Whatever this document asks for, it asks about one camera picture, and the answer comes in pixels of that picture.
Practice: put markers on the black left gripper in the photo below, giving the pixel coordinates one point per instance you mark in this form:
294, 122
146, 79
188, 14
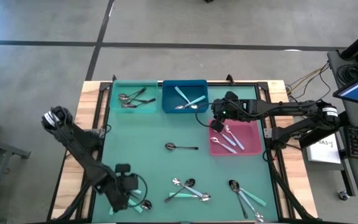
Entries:
123, 186

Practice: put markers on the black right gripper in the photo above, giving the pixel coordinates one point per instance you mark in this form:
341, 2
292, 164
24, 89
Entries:
238, 110

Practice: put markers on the spoon cluster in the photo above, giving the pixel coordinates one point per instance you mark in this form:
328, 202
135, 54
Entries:
146, 204

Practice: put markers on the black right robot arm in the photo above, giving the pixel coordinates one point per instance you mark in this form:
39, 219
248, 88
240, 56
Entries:
291, 107

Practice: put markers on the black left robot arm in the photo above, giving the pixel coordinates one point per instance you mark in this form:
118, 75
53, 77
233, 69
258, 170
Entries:
73, 137

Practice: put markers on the pink plastic bin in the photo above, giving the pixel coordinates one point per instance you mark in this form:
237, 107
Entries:
250, 146

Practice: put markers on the blue plastic bin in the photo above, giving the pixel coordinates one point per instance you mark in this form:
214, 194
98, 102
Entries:
168, 93

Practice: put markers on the translucent teal plastic bin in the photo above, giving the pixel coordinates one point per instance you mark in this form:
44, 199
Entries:
151, 107

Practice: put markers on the white paper sheet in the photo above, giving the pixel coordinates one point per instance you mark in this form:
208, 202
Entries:
322, 152

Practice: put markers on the gray metal side stand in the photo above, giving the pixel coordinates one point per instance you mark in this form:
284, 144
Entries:
11, 148

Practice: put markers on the black caster wheel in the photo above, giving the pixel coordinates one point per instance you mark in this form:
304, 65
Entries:
343, 195

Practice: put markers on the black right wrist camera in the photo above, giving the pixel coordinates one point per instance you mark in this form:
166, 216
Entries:
217, 126

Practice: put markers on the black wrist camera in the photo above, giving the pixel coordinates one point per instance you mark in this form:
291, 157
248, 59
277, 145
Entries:
123, 169
217, 126

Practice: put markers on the black frame clamp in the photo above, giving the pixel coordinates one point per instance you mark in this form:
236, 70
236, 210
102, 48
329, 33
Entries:
229, 79
114, 78

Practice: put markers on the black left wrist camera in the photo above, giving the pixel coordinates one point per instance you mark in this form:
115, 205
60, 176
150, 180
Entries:
123, 169

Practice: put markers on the small metal bracket plate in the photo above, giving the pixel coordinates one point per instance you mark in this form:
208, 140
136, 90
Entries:
268, 132

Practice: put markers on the black metal table frame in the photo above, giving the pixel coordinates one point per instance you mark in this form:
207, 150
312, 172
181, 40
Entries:
276, 186

